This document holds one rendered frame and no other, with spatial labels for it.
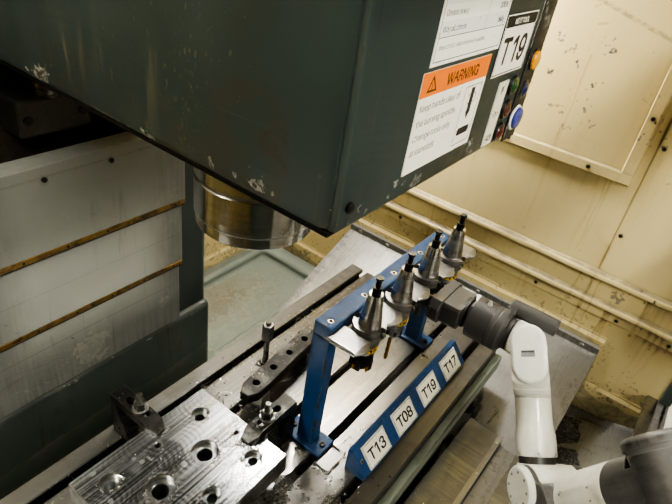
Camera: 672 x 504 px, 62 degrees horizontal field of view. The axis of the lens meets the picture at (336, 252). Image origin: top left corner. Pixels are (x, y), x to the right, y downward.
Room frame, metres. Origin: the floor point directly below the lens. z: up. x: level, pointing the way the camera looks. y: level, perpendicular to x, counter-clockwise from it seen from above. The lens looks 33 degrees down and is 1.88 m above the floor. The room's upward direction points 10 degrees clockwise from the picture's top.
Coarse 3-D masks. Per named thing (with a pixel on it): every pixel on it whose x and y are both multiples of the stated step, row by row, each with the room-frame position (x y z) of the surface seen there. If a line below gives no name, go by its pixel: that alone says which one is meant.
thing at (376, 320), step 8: (368, 296) 0.78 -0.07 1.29; (376, 296) 0.77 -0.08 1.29; (368, 304) 0.77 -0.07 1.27; (376, 304) 0.77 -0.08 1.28; (368, 312) 0.76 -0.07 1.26; (376, 312) 0.76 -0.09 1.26; (360, 320) 0.77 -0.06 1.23; (368, 320) 0.76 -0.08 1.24; (376, 320) 0.76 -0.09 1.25; (368, 328) 0.76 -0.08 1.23; (376, 328) 0.76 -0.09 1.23
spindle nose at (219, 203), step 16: (208, 176) 0.57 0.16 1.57; (208, 192) 0.57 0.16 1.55; (224, 192) 0.56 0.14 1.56; (240, 192) 0.56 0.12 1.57; (208, 208) 0.57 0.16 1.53; (224, 208) 0.56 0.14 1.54; (240, 208) 0.56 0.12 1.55; (256, 208) 0.56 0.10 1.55; (208, 224) 0.57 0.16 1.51; (224, 224) 0.56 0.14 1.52; (240, 224) 0.56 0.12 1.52; (256, 224) 0.56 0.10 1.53; (272, 224) 0.57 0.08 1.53; (288, 224) 0.58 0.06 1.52; (224, 240) 0.57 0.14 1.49; (240, 240) 0.56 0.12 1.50; (256, 240) 0.56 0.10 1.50; (272, 240) 0.57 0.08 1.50; (288, 240) 0.58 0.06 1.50
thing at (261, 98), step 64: (0, 0) 0.71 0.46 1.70; (64, 0) 0.63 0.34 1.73; (128, 0) 0.57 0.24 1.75; (192, 0) 0.52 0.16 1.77; (256, 0) 0.48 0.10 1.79; (320, 0) 0.45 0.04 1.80; (384, 0) 0.44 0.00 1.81; (512, 0) 0.67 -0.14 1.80; (64, 64) 0.64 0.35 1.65; (128, 64) 0.58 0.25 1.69; (192, 64) 0.52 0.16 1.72; (256, 64) 0.48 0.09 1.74; (320, 64) 0.44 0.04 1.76; (384, 64) 0.46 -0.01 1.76; (448, 64) 0.56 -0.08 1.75; (128, 128) 0.59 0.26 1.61; (192, 128) 0.52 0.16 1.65; (256, 128) 0.48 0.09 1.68; (320, 128) 0.44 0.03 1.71; (384, 128) 0.48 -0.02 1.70; (256, 192) 0.48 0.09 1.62; (320, 192) 0.44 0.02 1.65; (384, 192) 0.50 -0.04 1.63
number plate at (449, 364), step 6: (450, 354) 1.04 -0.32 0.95; (456, 354) 1.05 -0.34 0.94; (444, 360) 1.01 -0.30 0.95; (450, 360) 1.02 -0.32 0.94; (456, 360) 1.04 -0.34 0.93; (444, 366) 1.00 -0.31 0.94; (450, 366) 1.01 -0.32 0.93; (456, 366) 1.03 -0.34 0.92; (444, 372) 0.99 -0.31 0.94; (450, 372) 1.00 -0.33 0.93
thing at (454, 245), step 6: (450, 234) 1.06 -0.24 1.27; (456, 234) 1.05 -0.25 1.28; (462, 234) 1.05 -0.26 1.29; (450, 240) 1.05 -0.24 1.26; (456, 240) 1.04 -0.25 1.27; (462, 240) 1.05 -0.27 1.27; (450, 246) 1.05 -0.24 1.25; (456, 246) 1.04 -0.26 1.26; (462, 246) 1.05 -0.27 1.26; (444, 252) 1.05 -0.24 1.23; (450, 252) 1.04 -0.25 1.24; (456, 252) 1.04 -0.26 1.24; (462, 252) 1.05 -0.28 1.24; (450, 258) 1.04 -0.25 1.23; (456, 258) 1.04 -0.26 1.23
